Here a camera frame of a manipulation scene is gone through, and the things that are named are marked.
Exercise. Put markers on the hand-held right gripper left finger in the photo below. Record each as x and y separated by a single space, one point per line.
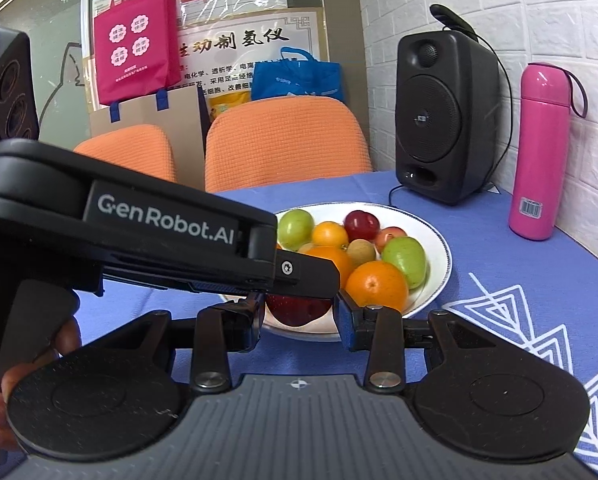
258 325

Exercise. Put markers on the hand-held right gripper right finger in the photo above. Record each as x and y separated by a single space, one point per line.
344 325

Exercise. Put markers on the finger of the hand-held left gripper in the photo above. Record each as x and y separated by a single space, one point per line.
314 280

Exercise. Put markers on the yellowish orange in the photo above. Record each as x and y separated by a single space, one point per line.
329 235

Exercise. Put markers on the green jujube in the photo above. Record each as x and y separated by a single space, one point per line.
404 260
295 229

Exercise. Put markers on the tan longan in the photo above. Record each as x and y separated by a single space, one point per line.
361 252

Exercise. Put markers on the pink red plum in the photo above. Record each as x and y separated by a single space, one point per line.
393 236

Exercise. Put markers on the white plate with blue rim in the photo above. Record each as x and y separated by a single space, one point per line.
435 260

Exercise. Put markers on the orange fabric chair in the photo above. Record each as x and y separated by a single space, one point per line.
129 152
284 145

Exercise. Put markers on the magenta tote bag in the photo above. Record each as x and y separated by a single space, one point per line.
134 70

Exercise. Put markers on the blue printed tablecloth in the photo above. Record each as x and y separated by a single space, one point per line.
479 240

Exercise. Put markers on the yellow sack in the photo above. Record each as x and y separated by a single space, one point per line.
224 105

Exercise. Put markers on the blue tote bag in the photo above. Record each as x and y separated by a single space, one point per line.
289 77

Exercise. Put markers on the black speaker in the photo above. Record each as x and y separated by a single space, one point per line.
449 120

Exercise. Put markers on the pink thermos bottle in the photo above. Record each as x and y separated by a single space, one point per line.
541 160

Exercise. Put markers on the black microphone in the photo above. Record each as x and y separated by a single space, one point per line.
449 16

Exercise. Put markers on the calligraphy wall poster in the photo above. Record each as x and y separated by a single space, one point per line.
239 40

